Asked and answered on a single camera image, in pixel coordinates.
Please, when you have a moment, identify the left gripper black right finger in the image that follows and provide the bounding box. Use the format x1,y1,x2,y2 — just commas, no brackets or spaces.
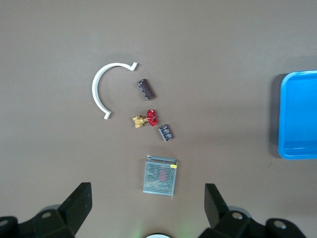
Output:
198,183,267,238

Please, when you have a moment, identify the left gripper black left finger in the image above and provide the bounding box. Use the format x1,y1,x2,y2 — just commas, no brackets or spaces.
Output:
19,182,93,238

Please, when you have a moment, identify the short black capacitor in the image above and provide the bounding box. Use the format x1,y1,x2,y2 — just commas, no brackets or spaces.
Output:
158,123,175,142

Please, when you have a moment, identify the long dark brown capacitor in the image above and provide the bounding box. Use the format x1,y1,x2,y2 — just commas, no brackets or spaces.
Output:
136,78,157,102

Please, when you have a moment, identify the metal mesh power supply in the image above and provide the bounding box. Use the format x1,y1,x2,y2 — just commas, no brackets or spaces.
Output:
142,155,179,200

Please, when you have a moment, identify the white curved pipe clamp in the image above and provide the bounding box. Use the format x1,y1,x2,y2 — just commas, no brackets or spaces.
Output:
92,61,138,120

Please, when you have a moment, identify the blue plastic tray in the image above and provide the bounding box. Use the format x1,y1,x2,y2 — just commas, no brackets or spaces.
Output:
277,70,317,160

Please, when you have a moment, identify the brown table cover sheet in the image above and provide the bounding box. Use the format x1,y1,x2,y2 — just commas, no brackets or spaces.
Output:
0,0,317,238

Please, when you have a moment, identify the red valve handle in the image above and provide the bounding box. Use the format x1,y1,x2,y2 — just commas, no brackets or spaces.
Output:
132,109,159,129

